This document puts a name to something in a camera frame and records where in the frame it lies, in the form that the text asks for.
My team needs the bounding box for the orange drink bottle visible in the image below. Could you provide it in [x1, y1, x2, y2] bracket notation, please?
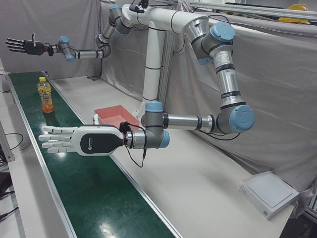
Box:
[37, 76, 54, 114]

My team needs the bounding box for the white robot torso stand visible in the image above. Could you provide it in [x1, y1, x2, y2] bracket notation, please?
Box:
[121, 3, 209, 117]

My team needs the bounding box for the green conveyor belt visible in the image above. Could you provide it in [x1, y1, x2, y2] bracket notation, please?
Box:
[6, 71, 184, 238]

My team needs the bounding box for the black head camera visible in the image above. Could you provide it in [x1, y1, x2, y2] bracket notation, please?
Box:
[128, 0, 150, 13]

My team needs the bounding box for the grey fabric backdrop curtain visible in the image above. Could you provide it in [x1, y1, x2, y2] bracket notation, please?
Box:
[0, 0, 317, 216]

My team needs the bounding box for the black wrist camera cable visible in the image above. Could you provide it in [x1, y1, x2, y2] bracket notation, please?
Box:
[125, 142, 147, 169]

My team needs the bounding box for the white flat box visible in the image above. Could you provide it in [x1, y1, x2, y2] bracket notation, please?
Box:
[238, 173, 300, 220]

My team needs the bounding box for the yellow hard hat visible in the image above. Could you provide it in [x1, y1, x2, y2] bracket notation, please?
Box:
[276, 16, 311, 25]
[287, 3, 310, 12]

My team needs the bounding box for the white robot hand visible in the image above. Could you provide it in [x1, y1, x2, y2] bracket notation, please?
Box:
[38, 114, 124, 157]
[4, 33, 47, 57]

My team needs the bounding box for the pink plastic basket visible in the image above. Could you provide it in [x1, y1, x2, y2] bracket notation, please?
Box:
[94, 105, 141, 131]

